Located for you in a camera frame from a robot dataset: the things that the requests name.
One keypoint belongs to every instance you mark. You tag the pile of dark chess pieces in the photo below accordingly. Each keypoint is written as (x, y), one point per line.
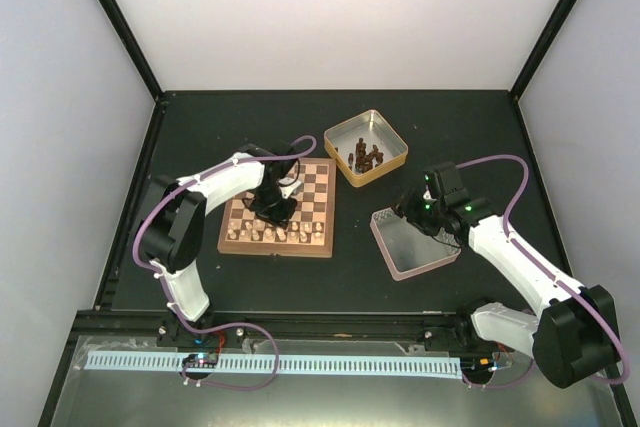
(364, 159)

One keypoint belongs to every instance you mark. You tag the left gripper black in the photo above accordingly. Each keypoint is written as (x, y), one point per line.
(277, 218)

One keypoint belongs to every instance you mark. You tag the wooden chess board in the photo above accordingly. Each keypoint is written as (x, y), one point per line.
(300, 225)

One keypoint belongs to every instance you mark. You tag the black frame post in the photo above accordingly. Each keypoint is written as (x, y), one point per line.
(127, 38)
(545, 40)

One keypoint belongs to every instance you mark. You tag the small circuit board left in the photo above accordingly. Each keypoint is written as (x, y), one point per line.
(200, 360)

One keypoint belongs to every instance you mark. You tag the left black frame post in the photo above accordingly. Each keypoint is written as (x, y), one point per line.
(127, 38)

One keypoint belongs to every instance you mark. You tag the gold tin box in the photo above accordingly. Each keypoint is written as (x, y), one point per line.
(340, 140)

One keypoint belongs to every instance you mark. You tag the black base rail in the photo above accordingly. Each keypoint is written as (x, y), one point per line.
(230, 330)

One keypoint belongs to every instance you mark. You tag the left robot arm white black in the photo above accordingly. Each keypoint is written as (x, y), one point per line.
(170, 225)

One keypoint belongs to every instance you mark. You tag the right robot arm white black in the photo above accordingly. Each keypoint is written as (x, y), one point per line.
(570, 332)

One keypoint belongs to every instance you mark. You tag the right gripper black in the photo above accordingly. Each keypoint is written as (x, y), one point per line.
(407, 208)

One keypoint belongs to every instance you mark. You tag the right black frame post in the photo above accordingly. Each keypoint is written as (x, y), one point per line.
(545, 40)

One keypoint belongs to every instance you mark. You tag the white slotted cable duct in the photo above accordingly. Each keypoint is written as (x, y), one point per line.
(313, 365)

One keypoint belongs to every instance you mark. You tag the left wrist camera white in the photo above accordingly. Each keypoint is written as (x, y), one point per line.
(289, 187)

